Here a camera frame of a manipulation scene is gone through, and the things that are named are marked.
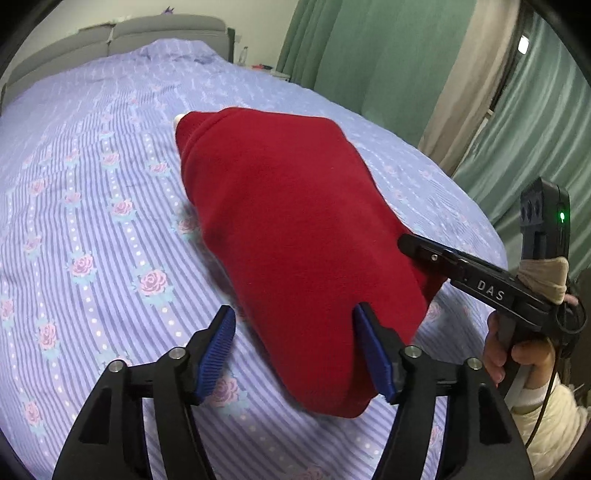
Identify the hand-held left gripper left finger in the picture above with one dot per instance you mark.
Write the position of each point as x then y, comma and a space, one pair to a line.
214, 364

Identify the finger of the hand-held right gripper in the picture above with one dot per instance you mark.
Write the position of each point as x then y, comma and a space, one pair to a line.
425, 254

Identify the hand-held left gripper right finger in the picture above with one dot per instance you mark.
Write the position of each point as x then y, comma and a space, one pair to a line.
374, 360

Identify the red sweater with cartoon print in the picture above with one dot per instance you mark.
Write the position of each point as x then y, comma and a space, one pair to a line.
286, 207

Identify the person's right forearm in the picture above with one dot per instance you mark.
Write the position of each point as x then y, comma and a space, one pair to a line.
563, 434

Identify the person's right hand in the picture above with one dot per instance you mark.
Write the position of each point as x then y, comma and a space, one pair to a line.
535, 362

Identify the beige curtain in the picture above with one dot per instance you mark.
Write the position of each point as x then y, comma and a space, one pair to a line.
471, 83

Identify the purple striped floral bedsheet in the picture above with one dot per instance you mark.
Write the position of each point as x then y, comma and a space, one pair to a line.
92, 207

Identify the white nightstand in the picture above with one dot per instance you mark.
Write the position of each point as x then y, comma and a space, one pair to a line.
281, 76

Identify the small red item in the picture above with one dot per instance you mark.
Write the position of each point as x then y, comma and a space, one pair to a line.
262, 67

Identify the small clear bottle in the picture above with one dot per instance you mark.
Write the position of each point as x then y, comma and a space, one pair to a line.
243, 55

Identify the grey padded bed headboard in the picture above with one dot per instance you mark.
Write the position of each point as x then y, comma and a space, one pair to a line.
138, 37

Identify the small purple toy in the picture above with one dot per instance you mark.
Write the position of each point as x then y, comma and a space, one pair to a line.
168, 10

